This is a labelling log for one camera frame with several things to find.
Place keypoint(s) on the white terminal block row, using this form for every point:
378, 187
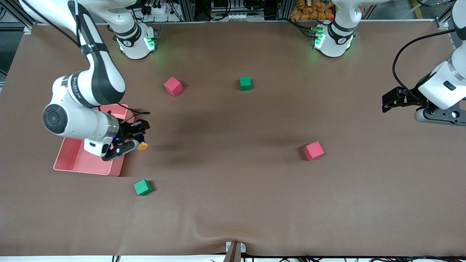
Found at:
238, 16

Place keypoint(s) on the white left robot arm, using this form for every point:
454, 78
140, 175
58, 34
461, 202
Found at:
444, 87

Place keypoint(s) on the brown mounting bar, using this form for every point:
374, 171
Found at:
233, 254

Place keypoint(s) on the aluminium frame profile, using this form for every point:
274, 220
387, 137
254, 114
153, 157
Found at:
14, 11
444, 12

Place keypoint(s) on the orange packets pile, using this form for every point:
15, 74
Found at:
309, 10

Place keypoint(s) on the pink plastic bin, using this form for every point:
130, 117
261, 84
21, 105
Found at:
72, 160

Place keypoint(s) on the metal corner clamp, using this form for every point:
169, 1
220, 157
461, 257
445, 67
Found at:
442, 23
28, 30

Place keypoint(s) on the grey metal bracket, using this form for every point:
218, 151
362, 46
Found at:
243, 247

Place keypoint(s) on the green foam cube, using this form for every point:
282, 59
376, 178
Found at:
245, 83
142, 187

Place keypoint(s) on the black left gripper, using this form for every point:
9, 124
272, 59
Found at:
410, 98

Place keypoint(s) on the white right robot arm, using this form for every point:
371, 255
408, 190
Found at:
83, 123

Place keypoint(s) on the white power strip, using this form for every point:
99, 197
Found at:
160, 10

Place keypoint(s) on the brown table mat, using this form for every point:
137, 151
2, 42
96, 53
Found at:
233, 203

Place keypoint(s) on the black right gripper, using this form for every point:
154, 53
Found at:
126, 131

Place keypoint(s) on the red foam cube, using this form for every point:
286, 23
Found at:
313, 151
173, 86

